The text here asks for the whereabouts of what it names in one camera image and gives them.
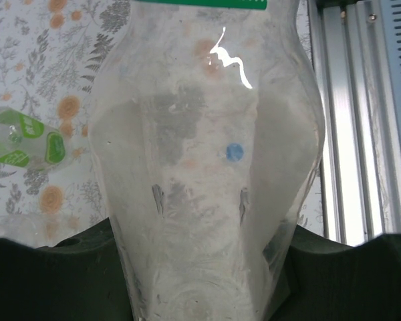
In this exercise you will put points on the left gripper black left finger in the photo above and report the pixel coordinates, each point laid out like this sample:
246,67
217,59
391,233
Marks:
53,284

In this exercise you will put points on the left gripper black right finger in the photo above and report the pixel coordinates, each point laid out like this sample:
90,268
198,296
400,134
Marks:
347,284

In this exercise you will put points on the plain clear plastic bottle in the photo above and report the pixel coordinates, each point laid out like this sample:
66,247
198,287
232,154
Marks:
16,230

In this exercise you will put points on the clear bottle bright green label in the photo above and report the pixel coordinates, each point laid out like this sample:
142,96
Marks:
26,130

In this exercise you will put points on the tall clear bottle pale label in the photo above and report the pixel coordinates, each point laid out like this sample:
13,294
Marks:
200,133

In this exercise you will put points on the floral patterned table cover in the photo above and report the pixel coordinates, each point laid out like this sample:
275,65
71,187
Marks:
20,50

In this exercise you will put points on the aluminium front frame rail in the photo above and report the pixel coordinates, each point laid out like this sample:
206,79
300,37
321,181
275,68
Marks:
347,117

